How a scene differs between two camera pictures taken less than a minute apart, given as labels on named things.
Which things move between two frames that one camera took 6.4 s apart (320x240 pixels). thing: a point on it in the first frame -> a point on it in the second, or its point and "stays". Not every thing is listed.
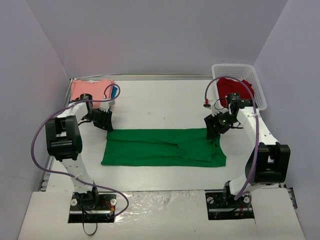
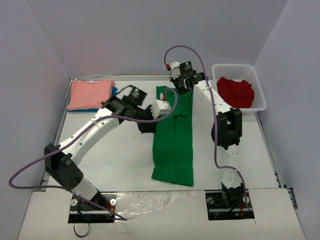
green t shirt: [163, 148] -> [173, 152]
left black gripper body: [101, 119] -> [146, 124]
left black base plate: [87, 207] stays
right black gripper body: [214, 124] -> [178, 84]
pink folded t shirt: [99, 90] stays
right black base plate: [222, 206] stays
